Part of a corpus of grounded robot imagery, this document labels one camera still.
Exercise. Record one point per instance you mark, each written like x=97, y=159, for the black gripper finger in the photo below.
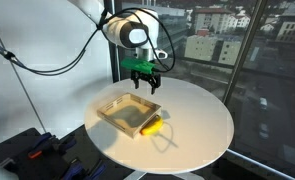
x=156, y=81
x=136, y=78

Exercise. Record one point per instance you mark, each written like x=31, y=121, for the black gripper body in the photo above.
x=145, y=76

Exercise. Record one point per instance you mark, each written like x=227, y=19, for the yellow toy banana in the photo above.
x=153, y=127

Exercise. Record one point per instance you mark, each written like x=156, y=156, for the shallow wooden crate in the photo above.
x=130, y=115

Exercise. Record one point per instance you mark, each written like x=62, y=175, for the round white table top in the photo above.
x=193, y=133

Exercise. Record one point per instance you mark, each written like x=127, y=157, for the white table base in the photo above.
x=135, y=176

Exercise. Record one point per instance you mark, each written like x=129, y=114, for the dark window mullion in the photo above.
x=246, y=43

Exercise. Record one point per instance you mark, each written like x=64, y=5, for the white car outside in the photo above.
x=263, y=104

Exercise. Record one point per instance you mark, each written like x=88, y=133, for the white floor baseboard strip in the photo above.
x=253, y=162

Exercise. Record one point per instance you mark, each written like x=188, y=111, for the perforated workbench top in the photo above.
x=7, y=150

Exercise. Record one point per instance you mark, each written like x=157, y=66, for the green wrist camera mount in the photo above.
x=137, y=65

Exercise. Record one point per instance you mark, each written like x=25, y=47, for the dark window corner post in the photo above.
x=114, y=71

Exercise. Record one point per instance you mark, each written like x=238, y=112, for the dark horizontal window rail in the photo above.
x=203, y=62

